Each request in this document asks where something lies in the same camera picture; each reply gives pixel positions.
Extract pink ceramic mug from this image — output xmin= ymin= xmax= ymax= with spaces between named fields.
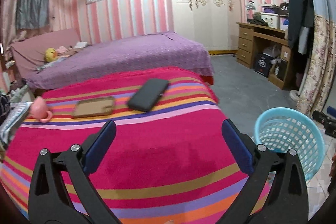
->
xmin=29 ymin=96 xmax=52 ymax=123

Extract patterned white cloth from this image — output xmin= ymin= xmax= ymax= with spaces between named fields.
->
xmin=1 ymin=102 xmax=32 ymax=144

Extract black box under desk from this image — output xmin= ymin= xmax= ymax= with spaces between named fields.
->
xmin=254 ymin=53 xmax=274 ymax=78

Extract white storage box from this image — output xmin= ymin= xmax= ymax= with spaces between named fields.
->
xmin=260 ymin=12 xmax=280 ymax=29

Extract floral curtain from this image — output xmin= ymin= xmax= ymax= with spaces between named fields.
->
xmin=297 ymin=15 xmax=335 ymax=115

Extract yellow duck plush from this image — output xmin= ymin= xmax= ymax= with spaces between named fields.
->
xmin=45 ymin=48 xmax=58 ymax=63

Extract striped pink red blanket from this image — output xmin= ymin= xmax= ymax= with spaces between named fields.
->
xmin=1 ymin=67 xmax=247 ymax=223

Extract purple dotted bedspread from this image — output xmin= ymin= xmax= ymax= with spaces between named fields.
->
xmin=25 ymin=32 xmax=214 ymax=90

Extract light blue plastic basket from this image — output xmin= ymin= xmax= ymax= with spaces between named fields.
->
xmin=254 ymin=107 xmax=325 ymax=181

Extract tan phone case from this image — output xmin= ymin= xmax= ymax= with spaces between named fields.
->
xmin=72 ymin=96 xmax=116 ymax=118

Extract white wardrobe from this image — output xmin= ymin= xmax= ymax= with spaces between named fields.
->
xmin=171 ymin=0 xmax=242 ymax=52

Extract black hanging clothes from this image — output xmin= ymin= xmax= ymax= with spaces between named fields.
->
xmin=288 ymin=0 xmax=314 ymax=74

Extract black wallet pouch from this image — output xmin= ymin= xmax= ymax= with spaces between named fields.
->
xmin=127 ymin=79 xmax=170 ymax=113

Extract pink headboard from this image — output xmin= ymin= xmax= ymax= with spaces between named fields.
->
xmin=10 ymin=28 xmax=80 ymax=78

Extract wooden desk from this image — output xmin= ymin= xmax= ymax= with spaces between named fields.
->
xmin=237 ymin=23 xmax=293 ymax=90

